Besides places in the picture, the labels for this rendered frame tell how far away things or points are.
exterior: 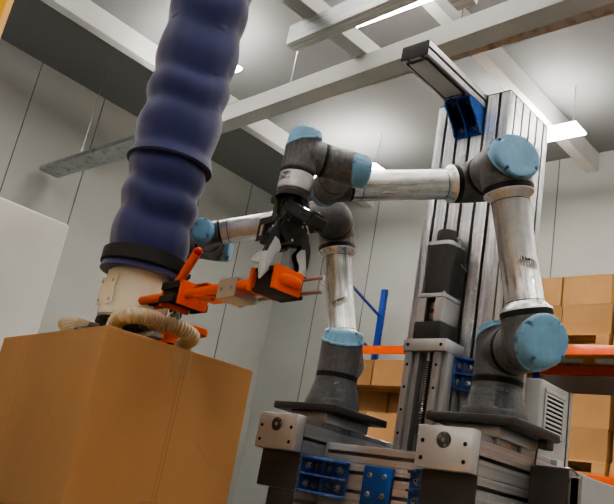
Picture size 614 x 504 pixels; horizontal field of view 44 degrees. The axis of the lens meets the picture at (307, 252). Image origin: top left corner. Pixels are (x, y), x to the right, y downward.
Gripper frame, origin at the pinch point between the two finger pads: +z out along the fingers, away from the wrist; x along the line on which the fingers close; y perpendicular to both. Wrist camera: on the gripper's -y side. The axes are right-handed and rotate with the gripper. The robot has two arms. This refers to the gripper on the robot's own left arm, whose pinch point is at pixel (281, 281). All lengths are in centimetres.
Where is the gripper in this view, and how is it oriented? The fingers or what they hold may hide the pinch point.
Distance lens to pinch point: 154.6
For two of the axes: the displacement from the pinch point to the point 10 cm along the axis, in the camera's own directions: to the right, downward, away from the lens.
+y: -6.6, 1.2, 7.4
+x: -7.3, -3.5, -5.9
